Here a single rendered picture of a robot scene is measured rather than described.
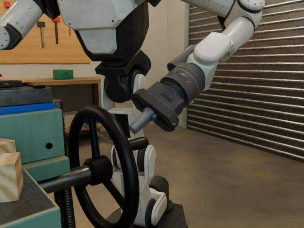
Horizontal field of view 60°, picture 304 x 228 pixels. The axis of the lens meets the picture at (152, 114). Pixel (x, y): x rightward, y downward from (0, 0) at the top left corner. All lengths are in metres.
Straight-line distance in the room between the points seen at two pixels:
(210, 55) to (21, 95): 0.41
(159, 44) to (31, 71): 2.10
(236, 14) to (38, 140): 0.63
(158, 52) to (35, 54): 1.97
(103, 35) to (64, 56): 2.96
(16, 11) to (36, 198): 0.79
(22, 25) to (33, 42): 2.78
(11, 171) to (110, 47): 0.69
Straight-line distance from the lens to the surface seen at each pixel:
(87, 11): 0.92
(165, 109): 0.56
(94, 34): 0.95
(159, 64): 4.62
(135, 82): 1.05
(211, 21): 3.96
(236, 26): 0.79
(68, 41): 3.91
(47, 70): 3.84
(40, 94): 0.51
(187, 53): 0.70
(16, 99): 0.50
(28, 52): 3.78
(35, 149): 0.52
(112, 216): 1.67
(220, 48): 0.67
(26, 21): 1.03
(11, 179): 0.32
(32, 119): 0.50
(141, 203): 1.33
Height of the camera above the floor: 1.04
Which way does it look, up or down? 11 degrees down
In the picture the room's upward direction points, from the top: straight up
